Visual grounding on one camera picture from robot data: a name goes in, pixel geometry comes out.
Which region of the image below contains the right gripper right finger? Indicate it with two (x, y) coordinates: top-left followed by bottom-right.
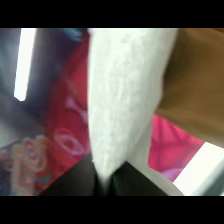
(109, 159), (168, 197)

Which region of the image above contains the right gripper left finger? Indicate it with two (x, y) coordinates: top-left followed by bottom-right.
(42, 153), (105, 197)

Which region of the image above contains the white garment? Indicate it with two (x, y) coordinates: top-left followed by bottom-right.
(87, 27), (185, 197)

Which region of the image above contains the brown garment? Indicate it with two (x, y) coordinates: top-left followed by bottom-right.
(155, 27), (224, 148)

